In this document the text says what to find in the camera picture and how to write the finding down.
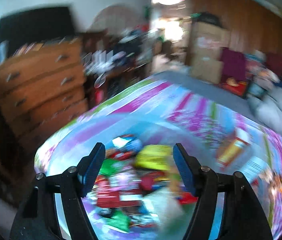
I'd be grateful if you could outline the red oat bar packet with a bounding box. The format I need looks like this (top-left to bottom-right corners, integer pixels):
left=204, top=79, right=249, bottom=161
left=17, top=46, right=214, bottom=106
left=94, top=177, right=122, bottom=207

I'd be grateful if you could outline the wooden chest of drawers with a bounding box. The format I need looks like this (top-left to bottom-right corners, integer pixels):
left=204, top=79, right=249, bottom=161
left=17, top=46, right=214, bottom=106
left=0, top=38, right=89, bottom=141

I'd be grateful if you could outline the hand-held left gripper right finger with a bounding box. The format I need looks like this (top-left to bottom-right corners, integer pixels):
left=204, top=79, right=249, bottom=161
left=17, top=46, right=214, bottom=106
left=173, top=143, right=273, bottom=240

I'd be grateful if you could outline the tall white carton box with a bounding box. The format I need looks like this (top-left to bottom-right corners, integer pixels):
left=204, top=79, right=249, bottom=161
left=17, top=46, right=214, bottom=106
left=242, top=156, right=270, bottom=181

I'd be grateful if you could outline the cardboard box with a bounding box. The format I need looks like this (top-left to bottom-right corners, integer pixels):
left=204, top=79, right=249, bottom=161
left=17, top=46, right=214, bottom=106
left=189, top=21, right=230, bottom=85

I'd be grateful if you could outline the maroon cloth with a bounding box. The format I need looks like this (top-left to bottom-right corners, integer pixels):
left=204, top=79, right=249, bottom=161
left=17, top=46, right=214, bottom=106
left=219, top=48, right=247, bottom=82

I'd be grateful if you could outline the orange carton box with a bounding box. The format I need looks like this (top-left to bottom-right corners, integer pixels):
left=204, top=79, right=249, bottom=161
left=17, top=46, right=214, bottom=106
left=216, top=129, right=252, bottom=171

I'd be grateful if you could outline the green snack packet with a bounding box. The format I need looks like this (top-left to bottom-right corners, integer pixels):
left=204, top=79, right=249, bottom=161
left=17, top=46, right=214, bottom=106
left=98, top=158, right=122, bottom=176

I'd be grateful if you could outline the black television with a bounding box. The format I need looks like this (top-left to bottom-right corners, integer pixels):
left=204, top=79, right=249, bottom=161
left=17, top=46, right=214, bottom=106
left=0, top=4, right=76, bottom=53

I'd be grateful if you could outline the wooden wardrobe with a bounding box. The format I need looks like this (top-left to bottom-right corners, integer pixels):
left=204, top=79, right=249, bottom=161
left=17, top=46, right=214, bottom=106
left=190, top=0, right=282, bottom=63

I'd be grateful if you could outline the purple floral bedsheet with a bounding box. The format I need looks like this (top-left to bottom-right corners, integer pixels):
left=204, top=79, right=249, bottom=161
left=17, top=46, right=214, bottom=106
left=34, top=76, right=282, bottom=240

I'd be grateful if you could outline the pile of clothes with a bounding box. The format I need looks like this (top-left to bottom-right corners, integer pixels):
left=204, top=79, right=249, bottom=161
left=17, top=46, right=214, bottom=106
left=85, top=27, right=152, bottom=73

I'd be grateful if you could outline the light blue duvet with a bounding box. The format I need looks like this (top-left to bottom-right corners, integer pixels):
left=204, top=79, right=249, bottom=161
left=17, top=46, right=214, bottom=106
left=248, top=94, right=282, bottom=143

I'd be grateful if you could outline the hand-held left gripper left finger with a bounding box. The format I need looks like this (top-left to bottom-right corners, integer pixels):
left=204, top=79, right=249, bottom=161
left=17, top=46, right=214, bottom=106
left=9, top=142, right=106, bottom=240

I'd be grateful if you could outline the blue white snack packet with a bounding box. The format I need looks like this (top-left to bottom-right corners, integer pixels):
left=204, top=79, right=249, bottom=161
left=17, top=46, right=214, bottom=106
left=112, top=134, right=143, bottom=153

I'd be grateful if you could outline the yellow snack packet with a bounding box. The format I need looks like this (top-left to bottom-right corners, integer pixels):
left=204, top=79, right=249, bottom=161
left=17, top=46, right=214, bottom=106
left=134, top=144, right=174, bottom=172

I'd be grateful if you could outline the red gift box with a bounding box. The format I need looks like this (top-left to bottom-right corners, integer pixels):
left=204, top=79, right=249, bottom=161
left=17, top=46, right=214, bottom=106
left=224, top=78, right=248, bottom=96

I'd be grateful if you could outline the ceiling light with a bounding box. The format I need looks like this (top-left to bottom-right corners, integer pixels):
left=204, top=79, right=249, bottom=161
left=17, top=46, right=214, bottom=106
left=152, top=0, right=186, bottom=6

